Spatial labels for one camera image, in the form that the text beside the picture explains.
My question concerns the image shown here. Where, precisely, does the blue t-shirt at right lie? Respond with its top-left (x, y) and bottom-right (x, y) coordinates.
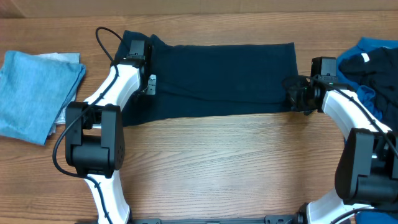
top-left (336, 37), bottom-right (397, 120)

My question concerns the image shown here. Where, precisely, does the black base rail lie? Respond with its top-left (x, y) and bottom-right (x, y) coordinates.
top-left (127, 213), bottom-right (308, 224)

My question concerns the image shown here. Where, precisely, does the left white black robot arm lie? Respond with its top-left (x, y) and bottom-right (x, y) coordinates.
top-left (65, 56), bottom-right (155, 223)

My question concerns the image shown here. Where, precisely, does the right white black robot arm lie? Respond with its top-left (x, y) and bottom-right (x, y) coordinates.
top-left (282, 75), bottom-right (397, 223)

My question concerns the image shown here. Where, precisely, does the folded light blue cloth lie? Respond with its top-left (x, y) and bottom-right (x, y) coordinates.
top-left (1, 50), bottom-right (86, 145)

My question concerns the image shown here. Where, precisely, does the dark navy t-shirt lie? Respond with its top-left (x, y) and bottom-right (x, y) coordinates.
top-left (115, 30), bottom-right (298, 126)

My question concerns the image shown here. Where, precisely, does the black t-shirt at right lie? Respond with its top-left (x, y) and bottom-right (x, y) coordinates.
top-left (339, 47), bottom-right (397, 131)

